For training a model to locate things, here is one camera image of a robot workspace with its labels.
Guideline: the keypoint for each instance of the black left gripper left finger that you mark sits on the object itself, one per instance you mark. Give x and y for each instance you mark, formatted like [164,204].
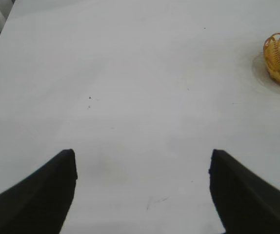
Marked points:
[32,200]

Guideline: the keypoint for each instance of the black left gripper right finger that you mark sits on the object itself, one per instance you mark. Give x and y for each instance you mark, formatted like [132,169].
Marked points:
[247,200]

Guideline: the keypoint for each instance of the yellow woven plastic basket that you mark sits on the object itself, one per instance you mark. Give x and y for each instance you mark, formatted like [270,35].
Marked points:
[276,61]

